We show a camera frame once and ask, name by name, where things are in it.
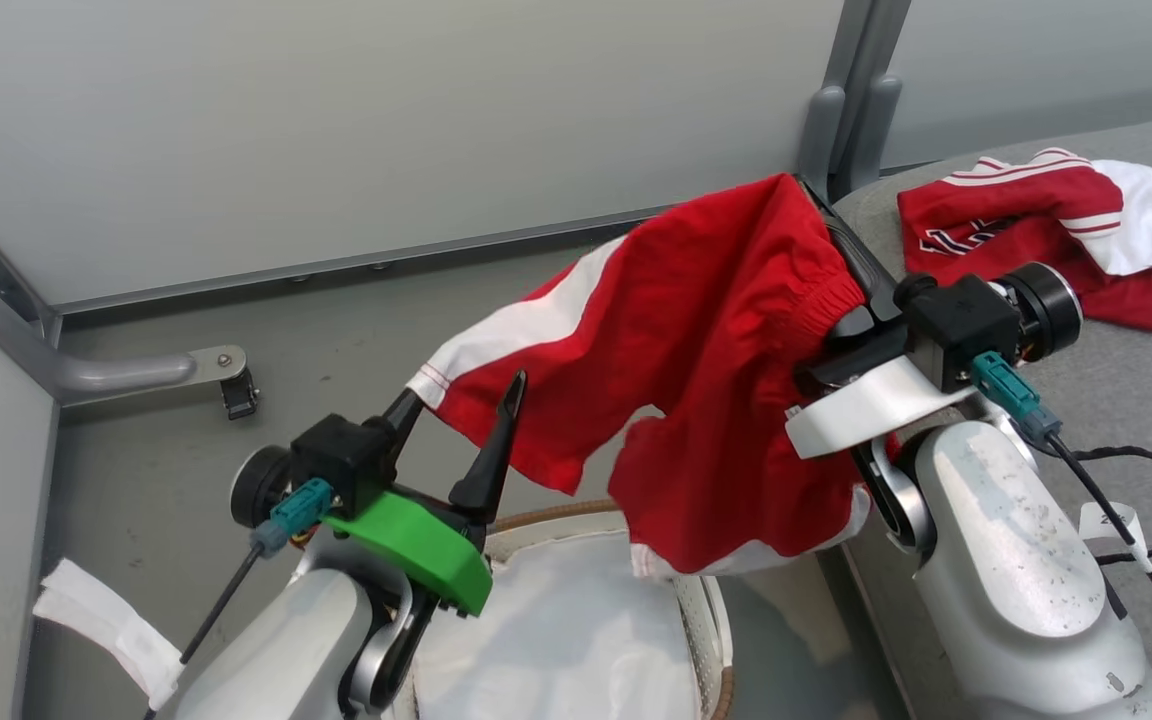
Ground black cable with teal plug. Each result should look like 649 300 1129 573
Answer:
141 478 335 720
971 352 1152 681

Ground white cloth in basket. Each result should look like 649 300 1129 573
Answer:
416 530 707 720

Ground red shorts with white stripe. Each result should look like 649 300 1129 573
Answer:
406 172 872 581

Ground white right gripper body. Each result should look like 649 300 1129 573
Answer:
786 355 982 461

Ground black caster wheel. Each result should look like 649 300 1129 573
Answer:
219 368 259 421

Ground small white cable label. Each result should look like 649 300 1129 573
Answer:
1079 500 1152 573

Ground red and white jersey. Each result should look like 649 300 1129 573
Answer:
898 148 1152 333

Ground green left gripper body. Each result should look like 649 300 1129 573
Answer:
321 487 494 617

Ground white cloth strap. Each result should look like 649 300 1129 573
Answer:
33 558 184 711

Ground grey partition post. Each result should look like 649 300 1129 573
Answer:
841 0 912 196
798 0 877 196

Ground grey partition bottom rail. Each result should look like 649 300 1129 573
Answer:
56 205 697 313

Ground grey partition foot tube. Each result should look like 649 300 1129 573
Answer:
0 290 249 406

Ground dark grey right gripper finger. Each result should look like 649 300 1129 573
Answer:
796 335 912 393
802 180 905 336

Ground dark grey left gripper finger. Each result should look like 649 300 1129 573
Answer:
376 388 427 473
448 369 529 529

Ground white laundry basket brown rim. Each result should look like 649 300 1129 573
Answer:
406 498 734 720

